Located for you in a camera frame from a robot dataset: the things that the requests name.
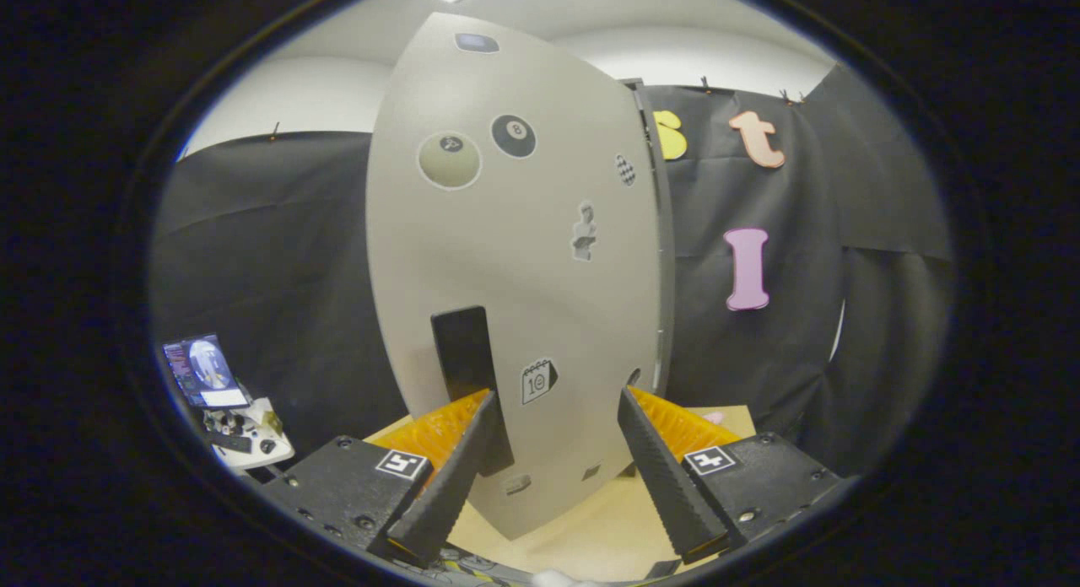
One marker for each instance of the pink and green plush toy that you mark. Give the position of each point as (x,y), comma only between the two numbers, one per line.
(714,417)

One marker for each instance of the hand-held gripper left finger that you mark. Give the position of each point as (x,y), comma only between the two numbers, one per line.
(447,486)

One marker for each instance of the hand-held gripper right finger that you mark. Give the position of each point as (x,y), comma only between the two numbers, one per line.
(662,486)

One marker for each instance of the grey shoe cabinet door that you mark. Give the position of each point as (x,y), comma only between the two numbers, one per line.
(523,275)

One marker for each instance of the grey shoe cabinet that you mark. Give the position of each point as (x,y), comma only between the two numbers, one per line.
(666,250)

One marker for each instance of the blue picture box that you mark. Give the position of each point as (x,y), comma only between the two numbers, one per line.
(205,372)

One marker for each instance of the black backdrop cloth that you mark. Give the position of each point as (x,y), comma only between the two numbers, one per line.
(278,258)

